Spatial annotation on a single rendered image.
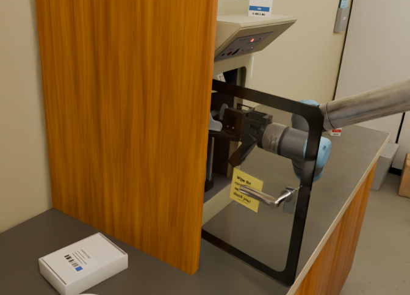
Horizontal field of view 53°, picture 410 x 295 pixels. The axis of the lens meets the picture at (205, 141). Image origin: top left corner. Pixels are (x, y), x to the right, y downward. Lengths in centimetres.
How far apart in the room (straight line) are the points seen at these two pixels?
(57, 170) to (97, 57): 38
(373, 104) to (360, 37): 288
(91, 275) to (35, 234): 27
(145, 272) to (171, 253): 7
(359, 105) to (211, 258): 53
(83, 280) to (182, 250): 23
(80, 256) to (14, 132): 38
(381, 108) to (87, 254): 78
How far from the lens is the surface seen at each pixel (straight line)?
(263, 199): 80
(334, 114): 111
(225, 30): 85
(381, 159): 366
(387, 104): 108
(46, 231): 119
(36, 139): 122
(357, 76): 399
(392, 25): 390
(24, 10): 114
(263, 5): 102
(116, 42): 93
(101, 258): 100
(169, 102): 86
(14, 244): 116
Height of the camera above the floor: 159
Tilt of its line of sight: 22 degrees down
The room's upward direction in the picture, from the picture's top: 4 degrees clockwise
